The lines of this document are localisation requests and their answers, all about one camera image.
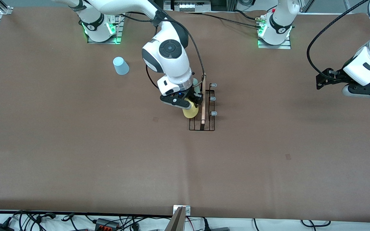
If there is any light blue plastic cup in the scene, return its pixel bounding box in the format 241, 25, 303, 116
113, 57, 130, 76

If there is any long black table cable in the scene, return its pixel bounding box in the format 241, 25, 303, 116
201, 12, 263, 29

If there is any grey socket strip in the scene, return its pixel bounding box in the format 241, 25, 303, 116
164, 0, 212, 13

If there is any black box with orange connectors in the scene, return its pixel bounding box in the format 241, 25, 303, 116
94, 218, 120, 230

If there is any aluminium left arm base plate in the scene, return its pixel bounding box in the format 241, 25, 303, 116
257, 15, 292, 49

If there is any yellow plastic cup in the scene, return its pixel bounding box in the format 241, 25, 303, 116
182, 98, 199, 119

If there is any aluminium frame profile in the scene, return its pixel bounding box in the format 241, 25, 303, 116
0, 0, 13, 15

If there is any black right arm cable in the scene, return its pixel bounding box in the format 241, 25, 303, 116
118, 0, 206, 94

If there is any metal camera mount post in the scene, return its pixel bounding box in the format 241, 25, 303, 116
164, 205, 191, 231

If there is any black looped floor cable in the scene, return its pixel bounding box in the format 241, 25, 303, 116
301, 219, 332, 227

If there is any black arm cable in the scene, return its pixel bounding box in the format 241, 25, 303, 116
118, 0, 206, 94
306, 0, 370, 81

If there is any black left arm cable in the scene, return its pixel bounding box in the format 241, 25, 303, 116
306, 0, 370, 81

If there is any black wire cup holder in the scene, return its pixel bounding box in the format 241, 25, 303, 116
189, 73, 218, 132

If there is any aluminium right arm base plate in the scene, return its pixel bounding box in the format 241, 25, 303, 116
87, 13, 126, 45

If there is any brown table cover sheet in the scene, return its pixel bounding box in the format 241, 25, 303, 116
0, 6, 370, 222

